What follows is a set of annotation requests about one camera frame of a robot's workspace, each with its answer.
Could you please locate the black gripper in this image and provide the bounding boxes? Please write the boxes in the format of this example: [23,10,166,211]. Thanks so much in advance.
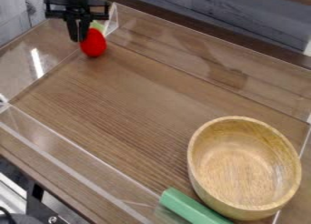
[43,0,110,42]

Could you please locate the red plush strawberry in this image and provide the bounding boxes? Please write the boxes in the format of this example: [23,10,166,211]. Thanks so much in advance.
[78,21,106,57]

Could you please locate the wooden bowl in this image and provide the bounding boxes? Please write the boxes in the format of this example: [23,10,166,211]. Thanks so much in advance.
[186,116,302,221]

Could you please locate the green foam block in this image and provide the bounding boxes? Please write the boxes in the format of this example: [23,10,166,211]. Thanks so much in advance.
[158,188,233,224]

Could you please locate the clear acrylic barrier wall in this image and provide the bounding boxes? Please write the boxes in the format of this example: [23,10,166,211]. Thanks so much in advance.
[0,4,311,224]

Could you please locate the black table clamp mount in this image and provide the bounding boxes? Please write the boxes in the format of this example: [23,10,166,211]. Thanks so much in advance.
[0,184,70,224]

